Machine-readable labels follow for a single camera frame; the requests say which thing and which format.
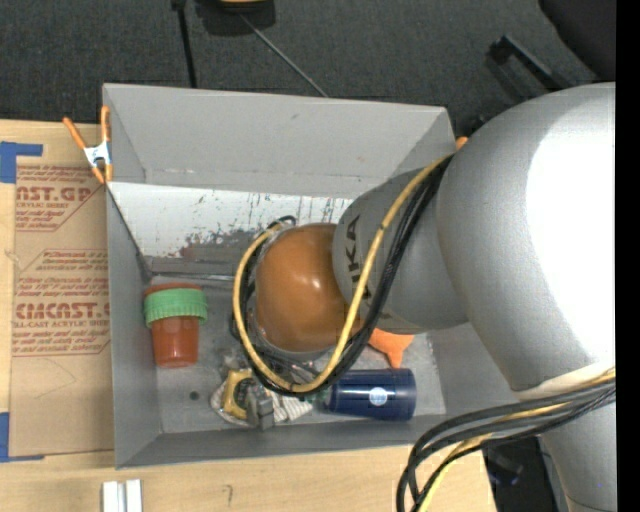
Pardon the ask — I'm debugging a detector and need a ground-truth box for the yellow ring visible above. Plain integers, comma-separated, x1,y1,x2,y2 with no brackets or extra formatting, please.
221,368,257,421

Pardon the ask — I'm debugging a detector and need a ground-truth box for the orange toy piece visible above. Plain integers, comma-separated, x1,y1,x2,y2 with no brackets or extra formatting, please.
366,326,416,370

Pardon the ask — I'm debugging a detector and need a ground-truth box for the orange jar with green lid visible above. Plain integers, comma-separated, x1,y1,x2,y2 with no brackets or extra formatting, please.
143,282,209,369

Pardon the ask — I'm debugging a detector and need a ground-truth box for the dark blue cylinder can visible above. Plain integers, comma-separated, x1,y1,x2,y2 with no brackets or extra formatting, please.
323,367,418,422

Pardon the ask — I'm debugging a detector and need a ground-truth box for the grey metal bin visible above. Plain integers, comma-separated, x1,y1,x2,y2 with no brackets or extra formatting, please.
102,83,521,470

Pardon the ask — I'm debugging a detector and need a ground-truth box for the brown cardboard board red print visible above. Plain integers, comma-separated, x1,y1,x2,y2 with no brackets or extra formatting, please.
0,118,116,462

